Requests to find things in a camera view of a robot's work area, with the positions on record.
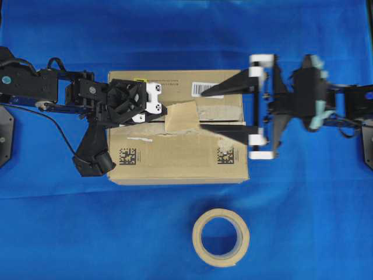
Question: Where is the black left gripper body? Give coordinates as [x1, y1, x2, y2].
[98, 79, 161, 128]

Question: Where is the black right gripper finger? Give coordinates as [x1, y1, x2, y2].
[201, 69, 259, 97]
[200, 124, 259, 146]

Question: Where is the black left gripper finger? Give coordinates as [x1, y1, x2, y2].
[159, 104, 168, 117]
[121, 112, 163, 127]

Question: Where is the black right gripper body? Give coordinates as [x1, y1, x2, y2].
[248, 54, 294, 160]

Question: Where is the brown tape piece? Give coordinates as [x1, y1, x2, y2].
[164, 101, 199, 132]

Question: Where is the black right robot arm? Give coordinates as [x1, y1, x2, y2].
[201, 54, 372, 160]

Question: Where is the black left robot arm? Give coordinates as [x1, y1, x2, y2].
[1, 47, 167, 128]

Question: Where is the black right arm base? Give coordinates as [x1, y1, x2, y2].
[362, 127, 373, 169]

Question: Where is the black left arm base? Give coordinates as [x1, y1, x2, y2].
[0, 106, 14, 167]

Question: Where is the brown cardboard box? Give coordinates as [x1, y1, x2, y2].
[108, 69, 249, 186]

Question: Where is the beige tape roll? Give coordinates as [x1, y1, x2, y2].
[192, 208, 251, 268]

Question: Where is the blue table cloth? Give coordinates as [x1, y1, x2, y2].
[1, 1, 372, 279]

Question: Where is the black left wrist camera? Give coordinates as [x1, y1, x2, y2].
[72, 122, 116, 177]

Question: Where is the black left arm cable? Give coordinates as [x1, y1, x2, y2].
[0, 101, 77, 156]

